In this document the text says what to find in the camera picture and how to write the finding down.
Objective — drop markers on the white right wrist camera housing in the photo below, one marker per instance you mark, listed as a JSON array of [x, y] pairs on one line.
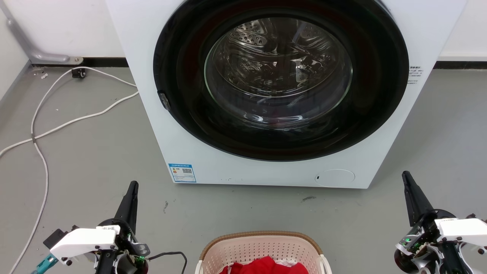
[[464, 230]]

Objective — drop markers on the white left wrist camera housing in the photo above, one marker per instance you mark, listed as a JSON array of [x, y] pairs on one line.
[[83, 241]]

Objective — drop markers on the stainless steel washer drum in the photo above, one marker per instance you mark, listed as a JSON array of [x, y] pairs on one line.
[[247, 38]]

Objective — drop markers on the white front-load washing machine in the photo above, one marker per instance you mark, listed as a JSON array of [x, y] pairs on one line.
[[266, 173]]

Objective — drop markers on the teal connector piece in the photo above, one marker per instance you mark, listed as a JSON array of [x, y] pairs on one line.
[[45, 263]]

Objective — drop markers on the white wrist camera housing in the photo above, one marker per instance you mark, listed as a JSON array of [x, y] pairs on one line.
[[464, 230], [83, 241]]

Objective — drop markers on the grey wall pipe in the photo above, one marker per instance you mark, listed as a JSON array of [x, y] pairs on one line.
[[42, 57]]

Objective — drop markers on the round white filter cover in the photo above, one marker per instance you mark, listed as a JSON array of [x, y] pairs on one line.
[[335, 177]]

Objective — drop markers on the black round washer door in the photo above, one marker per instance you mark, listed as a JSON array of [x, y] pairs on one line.
[[182, 95]]

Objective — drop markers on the black baseboard strip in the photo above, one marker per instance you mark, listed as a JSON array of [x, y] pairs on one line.
[[102, 62], [460, 65]]

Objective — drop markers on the blue energy label sticker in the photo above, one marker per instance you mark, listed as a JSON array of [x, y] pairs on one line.
[[182, 173]]

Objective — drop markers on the small black floor plug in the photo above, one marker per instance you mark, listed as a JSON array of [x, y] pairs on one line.
[[78, 73]]

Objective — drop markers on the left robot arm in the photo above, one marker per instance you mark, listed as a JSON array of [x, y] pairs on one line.
[[108, 266]]

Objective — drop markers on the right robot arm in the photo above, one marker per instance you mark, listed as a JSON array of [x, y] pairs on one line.
[[445, 262]]

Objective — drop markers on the red garment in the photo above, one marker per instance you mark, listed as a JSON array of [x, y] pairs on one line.
[[266, 266]]

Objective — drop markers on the small text warning sticker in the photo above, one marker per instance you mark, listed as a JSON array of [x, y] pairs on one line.
[[415, 74]]

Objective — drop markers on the white cloth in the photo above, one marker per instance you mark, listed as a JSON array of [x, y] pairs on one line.
[[282, 262]]

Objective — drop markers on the beige perforated laundry basket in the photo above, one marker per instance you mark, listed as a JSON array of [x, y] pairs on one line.
[[247, 247]]

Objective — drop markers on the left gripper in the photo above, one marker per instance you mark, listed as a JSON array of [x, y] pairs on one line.
[[129, 239]]

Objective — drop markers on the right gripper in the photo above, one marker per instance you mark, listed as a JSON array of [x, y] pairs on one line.
[[422, 239]]

